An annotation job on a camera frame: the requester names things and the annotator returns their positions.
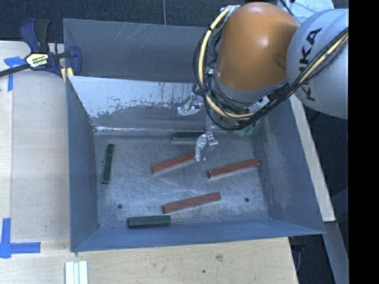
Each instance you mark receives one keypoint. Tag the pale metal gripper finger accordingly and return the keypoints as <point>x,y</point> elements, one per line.
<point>199,150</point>
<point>212,138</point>

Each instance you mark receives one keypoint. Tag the dark green flat block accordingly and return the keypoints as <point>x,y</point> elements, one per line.
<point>186,135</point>
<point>107,164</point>
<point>149,221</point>

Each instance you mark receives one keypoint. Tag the red-brown flat block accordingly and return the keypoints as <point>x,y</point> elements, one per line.
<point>171,163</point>
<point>192,203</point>
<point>232,168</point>

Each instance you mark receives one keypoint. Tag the grey metal bin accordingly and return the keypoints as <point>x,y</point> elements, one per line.
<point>133,188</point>

